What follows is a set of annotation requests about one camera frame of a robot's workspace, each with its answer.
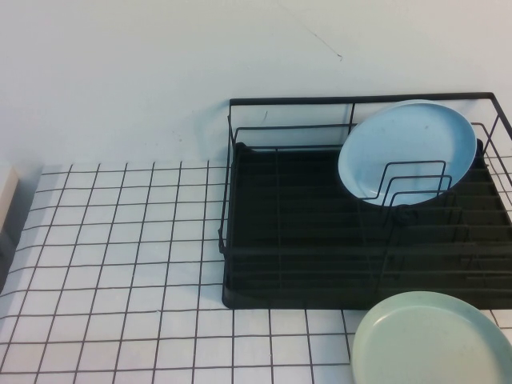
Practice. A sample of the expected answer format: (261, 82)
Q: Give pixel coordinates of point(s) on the pale green round plate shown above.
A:
(432, 344)

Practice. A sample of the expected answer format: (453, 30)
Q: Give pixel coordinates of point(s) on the light blue round plate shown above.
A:
(404, 136)

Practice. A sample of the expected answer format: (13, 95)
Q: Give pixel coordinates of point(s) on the black ribbed drip tray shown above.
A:
(288, 208)

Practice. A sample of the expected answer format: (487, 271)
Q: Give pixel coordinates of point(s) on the white black-grid tablecloth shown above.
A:
(120, 280)

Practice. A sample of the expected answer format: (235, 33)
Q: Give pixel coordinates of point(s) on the beige board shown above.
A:
(7, 200)

